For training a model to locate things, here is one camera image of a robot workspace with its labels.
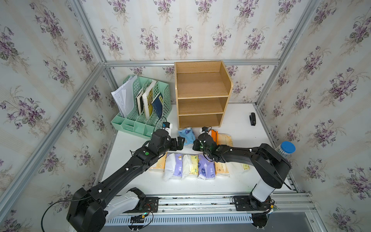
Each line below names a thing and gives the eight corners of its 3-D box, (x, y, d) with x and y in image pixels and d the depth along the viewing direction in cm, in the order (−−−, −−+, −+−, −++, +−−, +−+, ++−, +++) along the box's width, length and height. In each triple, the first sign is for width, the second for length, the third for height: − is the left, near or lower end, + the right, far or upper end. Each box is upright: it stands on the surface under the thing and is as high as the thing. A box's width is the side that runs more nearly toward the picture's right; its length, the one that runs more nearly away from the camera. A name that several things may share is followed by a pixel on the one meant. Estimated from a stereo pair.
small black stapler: (250, 125, 109) (252, 122, 106) (249, 115, 115) (250, 112, 112) (254, 126, 109) (256, 122, 105) (252, 116, 115) (254, 112, 112)
